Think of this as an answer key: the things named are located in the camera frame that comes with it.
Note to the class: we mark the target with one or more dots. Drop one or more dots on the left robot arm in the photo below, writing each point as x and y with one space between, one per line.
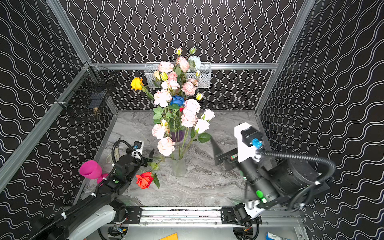
101 207

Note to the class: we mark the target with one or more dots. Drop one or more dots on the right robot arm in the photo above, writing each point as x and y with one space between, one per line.
275 178

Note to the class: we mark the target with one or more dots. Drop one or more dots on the clear glass jar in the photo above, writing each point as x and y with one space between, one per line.
178 164

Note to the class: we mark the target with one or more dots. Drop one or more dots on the white light-blue flower stem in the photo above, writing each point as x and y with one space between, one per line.
194 62

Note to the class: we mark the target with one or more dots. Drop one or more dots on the white rose stem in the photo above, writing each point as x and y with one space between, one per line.
203 123

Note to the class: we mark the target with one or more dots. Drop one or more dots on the pink rose spray stem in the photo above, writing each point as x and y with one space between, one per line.
190 87

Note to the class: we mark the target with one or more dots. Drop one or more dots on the purple blue glass vase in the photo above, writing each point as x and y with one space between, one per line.
178 135

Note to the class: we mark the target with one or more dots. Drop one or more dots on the brass padlock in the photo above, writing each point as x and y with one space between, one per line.
96 111

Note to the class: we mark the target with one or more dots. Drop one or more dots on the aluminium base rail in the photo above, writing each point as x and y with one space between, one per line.
189 217

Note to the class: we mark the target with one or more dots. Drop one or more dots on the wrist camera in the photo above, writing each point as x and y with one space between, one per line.
249 141
138 149

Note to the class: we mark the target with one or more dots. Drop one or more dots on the yellow rose stem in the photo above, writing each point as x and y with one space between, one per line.
138 85

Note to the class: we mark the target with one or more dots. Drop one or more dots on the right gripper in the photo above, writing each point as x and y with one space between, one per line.
229 157

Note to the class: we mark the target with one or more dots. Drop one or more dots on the large pink peony stem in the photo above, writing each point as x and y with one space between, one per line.
180 66

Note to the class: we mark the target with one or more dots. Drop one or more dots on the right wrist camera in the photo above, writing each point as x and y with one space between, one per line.
249 141

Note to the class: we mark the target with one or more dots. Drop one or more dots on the black wire wall basket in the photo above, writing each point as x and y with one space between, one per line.
92 91

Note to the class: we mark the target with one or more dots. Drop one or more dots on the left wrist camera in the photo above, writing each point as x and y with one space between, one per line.
138 149

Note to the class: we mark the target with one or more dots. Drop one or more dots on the cream rose stem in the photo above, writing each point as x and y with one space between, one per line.
158 76

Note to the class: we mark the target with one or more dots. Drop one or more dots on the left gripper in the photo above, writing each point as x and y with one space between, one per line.
143 159

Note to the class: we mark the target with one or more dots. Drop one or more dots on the blue flower stem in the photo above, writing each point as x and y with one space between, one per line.
178 100

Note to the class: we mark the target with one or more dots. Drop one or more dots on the magenta silicone cup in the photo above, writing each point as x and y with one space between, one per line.
93 171

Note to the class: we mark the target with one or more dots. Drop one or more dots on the yellow object below rail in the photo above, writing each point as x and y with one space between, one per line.
171 237

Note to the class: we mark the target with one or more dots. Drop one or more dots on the blue white box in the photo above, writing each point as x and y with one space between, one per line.
271 236

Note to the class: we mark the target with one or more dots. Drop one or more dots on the pink rose spray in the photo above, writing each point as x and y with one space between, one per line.
166 145
172 76

